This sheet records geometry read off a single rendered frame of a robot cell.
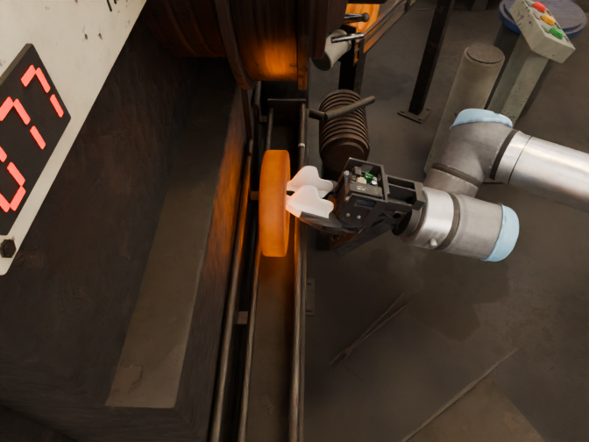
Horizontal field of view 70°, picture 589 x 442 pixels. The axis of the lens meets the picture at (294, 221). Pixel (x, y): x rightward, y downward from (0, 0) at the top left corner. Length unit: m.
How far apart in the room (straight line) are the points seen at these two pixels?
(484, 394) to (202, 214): 0.46
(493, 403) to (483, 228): 0.24
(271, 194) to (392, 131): 1.42
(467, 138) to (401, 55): 1.68
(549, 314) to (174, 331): 1.32
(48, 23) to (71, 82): 0.03
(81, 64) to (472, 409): 0.61
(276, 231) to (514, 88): 1.18
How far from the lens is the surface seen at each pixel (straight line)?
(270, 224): 0.55
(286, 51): 0.42
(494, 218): 0.68
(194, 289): 0.41
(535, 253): 1.68
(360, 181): 0.60
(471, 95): 1.50
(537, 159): 0.77
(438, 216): 0.63
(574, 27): 2.00
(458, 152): 0.78
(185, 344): 0.39
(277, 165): 0.57
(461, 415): 0.67
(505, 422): 0.69
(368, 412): 1.27
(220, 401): 0.51
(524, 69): 1.56
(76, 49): 0.29
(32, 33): 0.25
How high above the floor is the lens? 1.22
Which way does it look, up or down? 53 degrees down
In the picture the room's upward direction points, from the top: straight up
